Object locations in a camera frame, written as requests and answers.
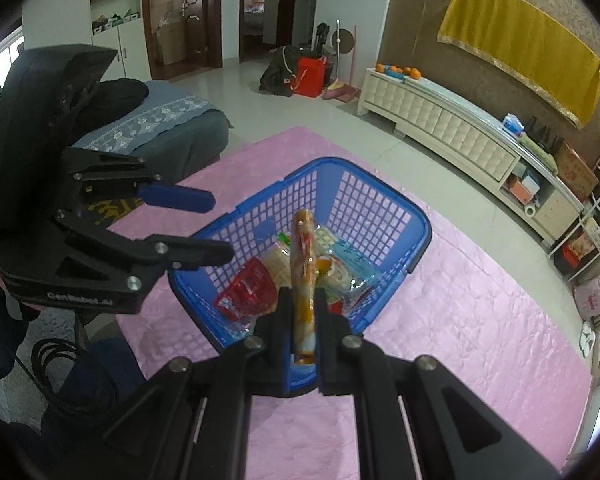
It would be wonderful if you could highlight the black bag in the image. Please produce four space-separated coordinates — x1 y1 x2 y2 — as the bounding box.
259 45 306 97

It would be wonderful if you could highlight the cream TV cabinet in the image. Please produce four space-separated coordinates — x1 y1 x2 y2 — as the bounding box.
357 66 586 253

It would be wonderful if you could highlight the black router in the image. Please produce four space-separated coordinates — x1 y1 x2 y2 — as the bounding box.
527 116 563 153

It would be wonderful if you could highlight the dark wooden door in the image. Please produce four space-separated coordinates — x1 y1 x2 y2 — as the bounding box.
141 0 224 68

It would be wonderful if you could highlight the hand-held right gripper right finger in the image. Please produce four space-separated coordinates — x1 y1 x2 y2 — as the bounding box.
314 289 568 480

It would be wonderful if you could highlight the white storage cabinet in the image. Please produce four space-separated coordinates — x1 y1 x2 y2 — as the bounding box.
89 0 153 81

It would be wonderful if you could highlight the clear cracker pack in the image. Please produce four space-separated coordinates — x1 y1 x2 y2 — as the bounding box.
260 226 342 291

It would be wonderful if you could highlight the black cable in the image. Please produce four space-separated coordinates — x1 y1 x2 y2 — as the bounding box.
15 337 121 416

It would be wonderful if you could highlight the red gift bag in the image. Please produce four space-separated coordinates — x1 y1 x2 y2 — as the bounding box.
293 56 328 98

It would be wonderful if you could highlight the light blue cookie packet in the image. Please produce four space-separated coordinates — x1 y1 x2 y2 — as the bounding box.
316 240 383 311

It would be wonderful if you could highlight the green folded cloth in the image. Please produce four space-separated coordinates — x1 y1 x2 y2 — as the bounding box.
517 135 558 173

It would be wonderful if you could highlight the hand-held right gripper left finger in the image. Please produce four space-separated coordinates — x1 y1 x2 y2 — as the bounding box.
60 287 296 480

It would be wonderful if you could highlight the brown cardboard box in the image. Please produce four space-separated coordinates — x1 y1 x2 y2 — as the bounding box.
555 142 600 201

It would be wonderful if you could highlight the yellow cloth cover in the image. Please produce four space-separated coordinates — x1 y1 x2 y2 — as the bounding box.
437 0 600 130

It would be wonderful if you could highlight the dark wooden doorway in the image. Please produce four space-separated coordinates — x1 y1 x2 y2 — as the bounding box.
239 0 301 63

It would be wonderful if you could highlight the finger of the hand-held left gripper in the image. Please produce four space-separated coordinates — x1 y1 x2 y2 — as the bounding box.
55 211 234 292
61 147 217 214

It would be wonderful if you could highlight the red snack packet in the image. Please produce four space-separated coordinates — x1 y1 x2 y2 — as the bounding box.
213 258 279 322

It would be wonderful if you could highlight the blue tissue box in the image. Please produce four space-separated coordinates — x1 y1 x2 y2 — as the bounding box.
501 114 526 138

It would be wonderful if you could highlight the tall cardboard box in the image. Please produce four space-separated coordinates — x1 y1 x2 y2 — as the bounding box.
152 20 188 65

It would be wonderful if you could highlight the orange snack packet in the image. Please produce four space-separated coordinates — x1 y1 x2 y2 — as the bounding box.
289 208 326 367

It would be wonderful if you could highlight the black cloth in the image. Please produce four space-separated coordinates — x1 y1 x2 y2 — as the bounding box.
77 78 150 126

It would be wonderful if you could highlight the pink tote bag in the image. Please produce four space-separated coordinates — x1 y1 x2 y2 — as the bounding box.
575 275 600 318

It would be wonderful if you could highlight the blue plastic basket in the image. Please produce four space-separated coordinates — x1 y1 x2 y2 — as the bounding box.
167 156 433 400

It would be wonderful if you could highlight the pink broom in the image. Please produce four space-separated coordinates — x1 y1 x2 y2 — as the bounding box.
321 17 361 103

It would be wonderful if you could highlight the white metal shelf rack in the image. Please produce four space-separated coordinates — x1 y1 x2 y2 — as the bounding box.
547 150 600 281

